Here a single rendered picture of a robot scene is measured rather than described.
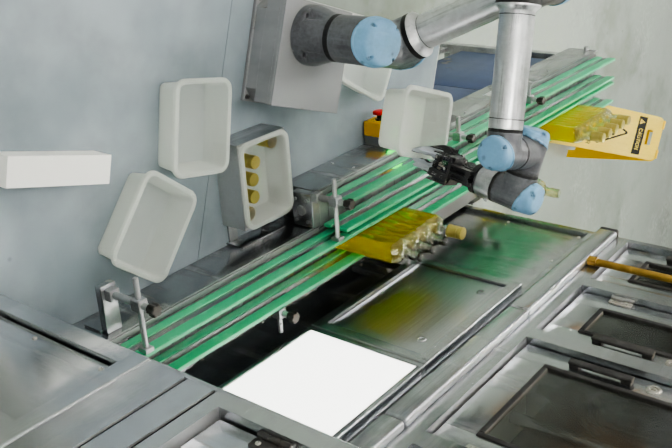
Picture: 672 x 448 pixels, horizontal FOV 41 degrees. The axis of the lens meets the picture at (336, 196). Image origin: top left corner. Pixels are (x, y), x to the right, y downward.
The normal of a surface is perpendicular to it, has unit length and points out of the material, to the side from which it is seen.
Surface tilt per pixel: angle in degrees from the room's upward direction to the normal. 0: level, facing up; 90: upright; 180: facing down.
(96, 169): 0
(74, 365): 90
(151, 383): 90
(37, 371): 89
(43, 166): 0
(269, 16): 90
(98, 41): 0
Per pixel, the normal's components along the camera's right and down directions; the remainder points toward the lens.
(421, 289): -0.07, -0.93
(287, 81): 0.79, 0.19
